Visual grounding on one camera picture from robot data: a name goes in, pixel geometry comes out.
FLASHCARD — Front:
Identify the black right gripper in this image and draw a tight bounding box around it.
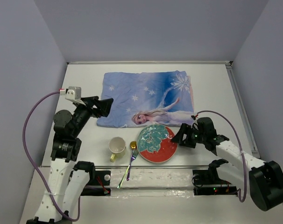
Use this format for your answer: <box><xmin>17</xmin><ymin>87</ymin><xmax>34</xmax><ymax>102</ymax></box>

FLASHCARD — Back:
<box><xmin>170</xmin><ymin>123</ymin><xmax>205</xmax><ymax>148</ymax></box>

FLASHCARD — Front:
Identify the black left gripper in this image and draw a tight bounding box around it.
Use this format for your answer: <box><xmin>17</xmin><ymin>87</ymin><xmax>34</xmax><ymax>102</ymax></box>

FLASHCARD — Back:
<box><xmin>71</xmin><ymin>96</ymin><xmax>113</xmax><ymax>136</ymax></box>

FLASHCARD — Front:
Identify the red and teal plate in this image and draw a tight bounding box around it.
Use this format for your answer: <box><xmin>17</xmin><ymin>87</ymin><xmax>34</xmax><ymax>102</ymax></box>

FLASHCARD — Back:
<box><xmin>137</xmin><ymin>124</ymin><xmax>177</xmax><ymax>163</ymax></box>

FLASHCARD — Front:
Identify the blue princess print cloth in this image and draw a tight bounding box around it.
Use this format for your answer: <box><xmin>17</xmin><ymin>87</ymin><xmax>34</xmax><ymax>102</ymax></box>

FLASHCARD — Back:
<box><xmin>97</xmin><ymin>70</ymin><xmax>194</xmax><ymax>128</ymax></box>

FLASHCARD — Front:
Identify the pale yellow mug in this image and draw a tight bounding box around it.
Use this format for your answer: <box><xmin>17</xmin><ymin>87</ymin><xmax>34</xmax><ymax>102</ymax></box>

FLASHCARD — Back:
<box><xmin>108</xmin><ymin>137</ymin><xmax>126</xmax><ymax>162</ymax></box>

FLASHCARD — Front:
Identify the iridescent fork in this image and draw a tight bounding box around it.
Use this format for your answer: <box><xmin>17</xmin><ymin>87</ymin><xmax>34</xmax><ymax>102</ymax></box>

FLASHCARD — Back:
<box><xmin>117</xmin><ymin>149</ymin><xmax>139</xmax><ymax>189</ymax></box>

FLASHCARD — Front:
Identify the gold spoon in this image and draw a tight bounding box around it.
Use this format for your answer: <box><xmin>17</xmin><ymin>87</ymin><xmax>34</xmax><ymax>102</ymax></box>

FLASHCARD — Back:
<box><xmin>126</xmin><ymin>141</ymin><xmax>137</xmax><ymax>181</ymax></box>

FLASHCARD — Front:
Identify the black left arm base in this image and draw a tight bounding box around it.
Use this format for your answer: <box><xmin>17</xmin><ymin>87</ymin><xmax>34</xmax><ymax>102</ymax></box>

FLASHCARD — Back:
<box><xmin>81</xmin><ymin>170</ymin><xmax>111</xmax><ymax>196</ymax></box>

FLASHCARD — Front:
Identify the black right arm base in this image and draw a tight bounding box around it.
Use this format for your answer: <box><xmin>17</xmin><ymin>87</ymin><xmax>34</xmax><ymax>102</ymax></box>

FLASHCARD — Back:
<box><xmin>191</xmin><ymin>159</ymin><xmax>238</xmax><ymax>196</ymax></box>

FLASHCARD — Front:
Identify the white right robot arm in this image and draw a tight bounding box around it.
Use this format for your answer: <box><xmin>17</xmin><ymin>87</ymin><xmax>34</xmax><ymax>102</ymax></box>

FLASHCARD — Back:
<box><xmin>132</xmin><ymin>98</ymin><xmax>283</xmax><ymax>211</ymax></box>

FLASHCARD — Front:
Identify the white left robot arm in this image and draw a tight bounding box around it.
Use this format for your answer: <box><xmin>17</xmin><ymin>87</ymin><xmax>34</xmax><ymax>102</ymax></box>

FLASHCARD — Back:
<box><xmin>27</xmin><ymin>96</ymin><xmax>113</xmax><ymax>224</ymax></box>

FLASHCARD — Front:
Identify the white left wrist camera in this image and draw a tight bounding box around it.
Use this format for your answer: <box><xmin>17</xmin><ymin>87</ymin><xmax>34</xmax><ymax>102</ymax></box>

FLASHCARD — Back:
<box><xmin>59</xmin><ymin>86</ymin><xmax>85</xmax><ymax>105</ymax></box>

